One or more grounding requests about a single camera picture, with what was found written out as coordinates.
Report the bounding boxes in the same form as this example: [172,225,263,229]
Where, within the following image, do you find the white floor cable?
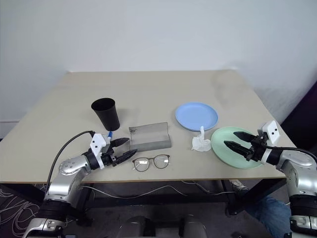
[78,180,237,199]

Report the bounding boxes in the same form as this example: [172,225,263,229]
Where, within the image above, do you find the dark rounded shape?
[118,215,156,238]
[180,214,211,238]

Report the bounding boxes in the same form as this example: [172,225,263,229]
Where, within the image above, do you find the grey sneaker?
[231,179,250,193]

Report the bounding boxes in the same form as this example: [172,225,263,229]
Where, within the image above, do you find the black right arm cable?
[264,145,317,162]

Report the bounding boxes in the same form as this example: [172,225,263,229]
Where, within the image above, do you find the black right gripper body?
[246,135,268,163]

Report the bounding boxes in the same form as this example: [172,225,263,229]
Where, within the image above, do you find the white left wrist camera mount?
[89,133,111,170]

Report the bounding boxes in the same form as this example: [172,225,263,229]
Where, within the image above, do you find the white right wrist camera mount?
[257,120,282,165]

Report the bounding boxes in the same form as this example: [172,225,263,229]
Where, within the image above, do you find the grey open glasses case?
[128,121,173,152]

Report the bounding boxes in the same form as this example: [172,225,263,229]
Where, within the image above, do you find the blue plate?
[175,101,219,132]

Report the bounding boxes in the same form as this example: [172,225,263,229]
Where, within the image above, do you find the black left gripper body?
[100,144,118,168]

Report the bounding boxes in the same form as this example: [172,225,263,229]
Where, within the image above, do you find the blue jeans leg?
[247,194,293,237]

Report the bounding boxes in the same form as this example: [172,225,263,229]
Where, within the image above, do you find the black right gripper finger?
[223,140,251,160]
[232,131,257,144]

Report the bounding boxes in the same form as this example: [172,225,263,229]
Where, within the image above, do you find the black table frame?
[0,178,288,226]

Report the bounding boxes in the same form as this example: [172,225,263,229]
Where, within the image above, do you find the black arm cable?
[264,145,317,162]
[45,130,96,196]

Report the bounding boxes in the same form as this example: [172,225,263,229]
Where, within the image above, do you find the crumpled white tissue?
[191,125,212,152]

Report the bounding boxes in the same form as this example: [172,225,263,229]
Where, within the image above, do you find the green plate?
[210,126,267,170]

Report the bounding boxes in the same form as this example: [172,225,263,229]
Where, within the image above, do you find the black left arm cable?
[45,130,96,196]

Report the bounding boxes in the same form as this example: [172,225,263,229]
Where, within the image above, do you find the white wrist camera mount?
[257,120,282,165]
[89,133,111,170]

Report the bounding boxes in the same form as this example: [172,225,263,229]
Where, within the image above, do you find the black plastic cup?
[91,98,121,132]

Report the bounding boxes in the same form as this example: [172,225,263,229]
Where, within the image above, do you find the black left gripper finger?
[110,137,130,148]
[116,149,139,165]

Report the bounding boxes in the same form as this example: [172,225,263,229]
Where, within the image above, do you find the brown round eyeglasses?
[131,154,171,173]

